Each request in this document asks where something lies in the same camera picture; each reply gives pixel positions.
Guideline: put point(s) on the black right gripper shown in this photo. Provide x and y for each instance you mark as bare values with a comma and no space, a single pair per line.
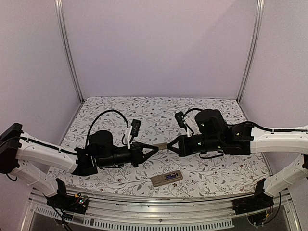
183,150

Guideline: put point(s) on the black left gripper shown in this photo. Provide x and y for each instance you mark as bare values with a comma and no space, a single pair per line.
137,157

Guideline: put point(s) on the remote battery cover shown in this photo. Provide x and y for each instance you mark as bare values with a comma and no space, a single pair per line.
162,146

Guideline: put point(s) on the white remote control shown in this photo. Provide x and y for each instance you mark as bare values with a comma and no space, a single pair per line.
160,180

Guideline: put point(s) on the dark battery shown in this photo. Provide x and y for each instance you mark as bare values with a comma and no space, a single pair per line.
170,176

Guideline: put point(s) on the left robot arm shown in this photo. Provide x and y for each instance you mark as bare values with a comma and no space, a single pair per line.
18,150

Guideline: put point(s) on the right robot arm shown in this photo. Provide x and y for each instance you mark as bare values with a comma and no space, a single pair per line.
244,139

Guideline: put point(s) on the floral patterned table mat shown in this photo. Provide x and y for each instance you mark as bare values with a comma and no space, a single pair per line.
203,176

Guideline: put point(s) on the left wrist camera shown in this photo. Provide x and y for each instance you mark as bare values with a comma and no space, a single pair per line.
131,132

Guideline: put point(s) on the front aluminium rail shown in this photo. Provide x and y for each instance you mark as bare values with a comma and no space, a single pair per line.
116,212

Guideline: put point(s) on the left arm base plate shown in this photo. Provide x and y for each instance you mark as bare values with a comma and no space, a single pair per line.
72,203

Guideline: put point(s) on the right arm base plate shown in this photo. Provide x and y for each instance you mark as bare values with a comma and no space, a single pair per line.
251,203

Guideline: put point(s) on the right aluminium frame post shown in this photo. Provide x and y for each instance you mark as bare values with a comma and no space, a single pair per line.
252,49

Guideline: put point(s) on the aluminium frame post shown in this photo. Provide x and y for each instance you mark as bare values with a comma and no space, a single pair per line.
252,49
67,49

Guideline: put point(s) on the left aluminium frame post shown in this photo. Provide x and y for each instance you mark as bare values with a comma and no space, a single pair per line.
67,49

